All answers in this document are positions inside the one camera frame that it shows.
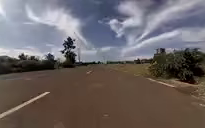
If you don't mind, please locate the distant row of trees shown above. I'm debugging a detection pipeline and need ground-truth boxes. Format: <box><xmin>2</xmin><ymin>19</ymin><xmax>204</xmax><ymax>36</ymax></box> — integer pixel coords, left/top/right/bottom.
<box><xmin>76</xmin><ymin>57</ymin><xmax>154</xmax><ymax>65</ymax></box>

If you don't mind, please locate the reddish brown asphalt road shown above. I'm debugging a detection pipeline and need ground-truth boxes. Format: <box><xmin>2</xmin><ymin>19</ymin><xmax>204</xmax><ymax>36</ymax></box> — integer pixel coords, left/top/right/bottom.
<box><xmin>0</xmin><ymin>64</ymin><xmax>205</xmax><ymax>128</ymax></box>

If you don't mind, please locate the dry grass verge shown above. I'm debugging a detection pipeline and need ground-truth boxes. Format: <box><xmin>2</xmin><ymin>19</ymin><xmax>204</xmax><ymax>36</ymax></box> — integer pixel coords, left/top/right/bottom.
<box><xmin>108</xmin><ymin>53</ymin><xmax>205</xmax><ymax>107</ymax></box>

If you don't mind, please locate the tall dark tree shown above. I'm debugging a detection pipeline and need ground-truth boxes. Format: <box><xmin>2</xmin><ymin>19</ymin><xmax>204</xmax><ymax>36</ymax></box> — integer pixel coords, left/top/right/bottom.
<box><xmin>60</xmin><ymin>36</ymin><xmax>78</xmax><ymax>69</ymax></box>

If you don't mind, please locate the white road edge line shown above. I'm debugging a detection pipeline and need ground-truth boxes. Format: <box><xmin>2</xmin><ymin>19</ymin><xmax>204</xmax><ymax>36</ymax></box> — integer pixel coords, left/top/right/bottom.
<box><xmin>146</xmin><ymin>77</ymin><xmax>205</xmax><ymax>108</ymax></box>

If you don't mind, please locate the large green bush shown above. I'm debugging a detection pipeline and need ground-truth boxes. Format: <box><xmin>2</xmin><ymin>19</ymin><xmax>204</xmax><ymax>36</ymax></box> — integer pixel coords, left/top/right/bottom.
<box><xmin>147</xmin><ymin>47</ymin><xmax>205</xmax><ymax>85</ymax></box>

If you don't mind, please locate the row of bushes and trees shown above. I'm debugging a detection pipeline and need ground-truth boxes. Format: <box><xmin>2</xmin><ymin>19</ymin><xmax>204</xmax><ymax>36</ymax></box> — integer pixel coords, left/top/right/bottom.
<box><xmin>0</xmin><ymin>52</ymin><xmax>63</xmax><ymax>76</ymax></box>

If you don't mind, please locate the white dashed centre line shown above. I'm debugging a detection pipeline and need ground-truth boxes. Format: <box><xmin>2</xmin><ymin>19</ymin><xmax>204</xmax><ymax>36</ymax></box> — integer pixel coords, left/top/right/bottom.
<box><xmin>0</xmin><ymin>69</ymin><xmax>95</xmax><ymax>123</ymax></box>

